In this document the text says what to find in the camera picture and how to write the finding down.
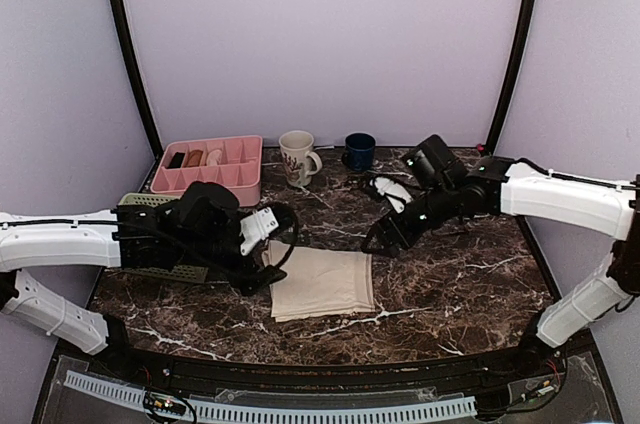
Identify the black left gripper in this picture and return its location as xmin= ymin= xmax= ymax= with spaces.
xmin=175 ymin=211 xmax=286 ymax=297

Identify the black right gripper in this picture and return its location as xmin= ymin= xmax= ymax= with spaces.
xmin=359 ymin=182 xmax=458 ymax=259

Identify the beige boxer underwear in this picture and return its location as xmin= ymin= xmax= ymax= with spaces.
xmin=270 ymin=247 xmax=374 ymax=322

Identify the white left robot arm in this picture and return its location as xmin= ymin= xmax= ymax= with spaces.
xmin=1 ymin=195 xmax=299 ymax=380

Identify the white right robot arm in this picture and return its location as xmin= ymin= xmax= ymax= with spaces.
xmin=361 ymin=156 xmax=639 ymax=378

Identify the green plastic laundry basket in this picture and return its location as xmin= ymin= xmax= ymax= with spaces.
xmin=119 ymin=193 xmax=208 ymax=284

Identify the dark blue mug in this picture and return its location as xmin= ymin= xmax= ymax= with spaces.
xmin=342 ymin=133 xmax=376 ymax=172

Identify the pink divided organizer tray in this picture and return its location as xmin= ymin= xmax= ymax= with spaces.
xmin=150 ymin=135 xmax=263 ymax=207

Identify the cream floral mug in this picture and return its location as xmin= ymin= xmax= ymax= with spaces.
xmin=279 ymin=130 xmax=323 ymax=188

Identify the beige rolled item in tray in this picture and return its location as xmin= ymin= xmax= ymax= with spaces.
xmin=204 ymin=149 xmax=224 ymax=166

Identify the brown rolled item in tray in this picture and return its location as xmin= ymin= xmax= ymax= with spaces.
xmin=182 ymin=149 xmax=205 ymax=168

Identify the black rolled item in tray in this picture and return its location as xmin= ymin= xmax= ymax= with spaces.
xmin=167 ymin=152 xmax=185 ymax=169

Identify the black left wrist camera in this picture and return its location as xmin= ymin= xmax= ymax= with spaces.
xmin=174 ymin=181 xmax=240 ymax=238

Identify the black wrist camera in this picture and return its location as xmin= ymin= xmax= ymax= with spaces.
xmin=174 ymin=181 xmax=240 ymax=238
xmin=402 ymin=134 xmax=467 ymax=190

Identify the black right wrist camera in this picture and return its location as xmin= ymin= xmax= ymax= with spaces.
xmin=402 ymin=134 xmax=467 ymax=190

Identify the white slotted cable duct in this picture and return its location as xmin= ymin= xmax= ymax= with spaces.
xmin=63 ymin=371 xmax=477 ymax=424

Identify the right black frame post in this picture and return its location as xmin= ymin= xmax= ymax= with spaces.
xmin=484 ymin=0 xmax=536 ymax=154

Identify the black frame post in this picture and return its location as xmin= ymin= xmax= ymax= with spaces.
xmin=484 ymin=0 xmax=536 ymax=154
xmin=109 ymin=0 xmax=164 ymax=159

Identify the left black frame post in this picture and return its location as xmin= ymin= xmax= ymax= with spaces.
xmin=109 ymin=0 xmax=164 ymax=159

